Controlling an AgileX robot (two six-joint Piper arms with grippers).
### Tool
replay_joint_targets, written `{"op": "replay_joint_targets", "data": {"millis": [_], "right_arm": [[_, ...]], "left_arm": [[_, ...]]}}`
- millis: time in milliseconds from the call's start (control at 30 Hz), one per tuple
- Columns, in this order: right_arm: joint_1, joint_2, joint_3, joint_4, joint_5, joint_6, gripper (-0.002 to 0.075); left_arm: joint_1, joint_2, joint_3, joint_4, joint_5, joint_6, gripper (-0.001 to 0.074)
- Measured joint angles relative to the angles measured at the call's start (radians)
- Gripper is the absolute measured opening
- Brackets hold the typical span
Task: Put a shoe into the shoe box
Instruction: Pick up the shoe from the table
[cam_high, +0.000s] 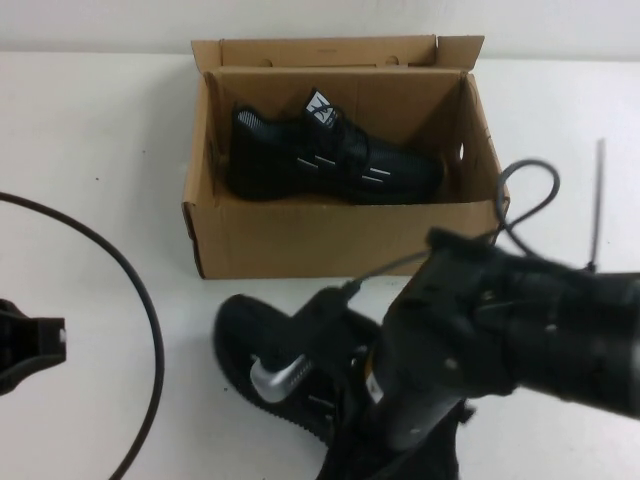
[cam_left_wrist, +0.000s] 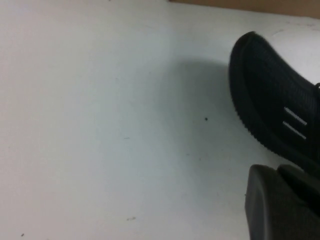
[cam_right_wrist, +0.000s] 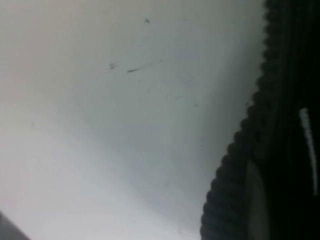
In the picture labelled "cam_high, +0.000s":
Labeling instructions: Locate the black right camera bracket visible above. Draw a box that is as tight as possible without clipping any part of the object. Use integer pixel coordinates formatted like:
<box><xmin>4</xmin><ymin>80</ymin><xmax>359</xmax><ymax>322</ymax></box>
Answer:
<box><xmin>268</xmin><ymin>288</ymin><xmax>352</xmax><ymax>374</ymax></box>

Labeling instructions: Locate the brown cardboard shoe box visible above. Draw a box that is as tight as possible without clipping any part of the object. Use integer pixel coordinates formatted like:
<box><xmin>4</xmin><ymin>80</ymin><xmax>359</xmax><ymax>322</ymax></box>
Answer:
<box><xmin>182</xmin><ymin>33</ymin><xmax>511</xmax><ymax>281</ymax></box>

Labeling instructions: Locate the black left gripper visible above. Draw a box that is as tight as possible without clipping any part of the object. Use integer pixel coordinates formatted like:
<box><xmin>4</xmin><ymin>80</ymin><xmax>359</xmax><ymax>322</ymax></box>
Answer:
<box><xmin>0</xmin><ymin>297</ymin><xmax>69</xmax><ymax>396</ymax></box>

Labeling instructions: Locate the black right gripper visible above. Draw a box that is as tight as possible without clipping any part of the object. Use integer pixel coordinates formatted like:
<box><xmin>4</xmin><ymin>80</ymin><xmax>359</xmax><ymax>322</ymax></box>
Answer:
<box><xmin>319</xmin><ymin>434</ymin><xmax>464</xmax><ymax>480</ymax></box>

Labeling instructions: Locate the thick black cable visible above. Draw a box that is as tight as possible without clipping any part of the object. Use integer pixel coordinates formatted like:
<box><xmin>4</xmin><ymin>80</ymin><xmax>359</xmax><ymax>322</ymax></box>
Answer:
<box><xmin>0</xmin><ymin>192</ymin><xmax>167</xmax><ymax>474</ymax></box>

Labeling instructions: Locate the black knit sneaker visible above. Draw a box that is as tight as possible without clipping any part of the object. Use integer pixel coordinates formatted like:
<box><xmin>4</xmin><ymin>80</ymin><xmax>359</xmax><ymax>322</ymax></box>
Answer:
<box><xmin>214</xmin><ymin>293</ymin><xmax>479</xmax><ymax>480</ymax></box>
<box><xmin>229</xmin><ymin>88</ymin><xmax>446</xmax><ymax>206</ymax></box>

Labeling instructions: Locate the black cable tie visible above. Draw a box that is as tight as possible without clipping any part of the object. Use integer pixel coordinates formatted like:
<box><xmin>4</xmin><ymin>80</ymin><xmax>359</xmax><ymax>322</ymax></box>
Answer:
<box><xmin>586</xmin><ymin>139</ymin><xmax>607</xmax><ymax>274</ymax></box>

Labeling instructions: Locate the grey camera cable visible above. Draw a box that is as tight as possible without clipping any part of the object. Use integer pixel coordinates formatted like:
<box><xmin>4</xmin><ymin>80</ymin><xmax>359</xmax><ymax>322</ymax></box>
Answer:
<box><xmin>344</xmin><ymin>158</ymin><xmax>561</xmax><ymax>300</ymax></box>

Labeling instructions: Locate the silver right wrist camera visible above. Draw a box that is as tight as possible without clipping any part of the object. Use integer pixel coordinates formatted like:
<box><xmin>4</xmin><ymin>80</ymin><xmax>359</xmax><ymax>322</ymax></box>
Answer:
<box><xmin>248</xmin><ymin>353</ymin><xmax>315</xmax><ymax>404</ymax></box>

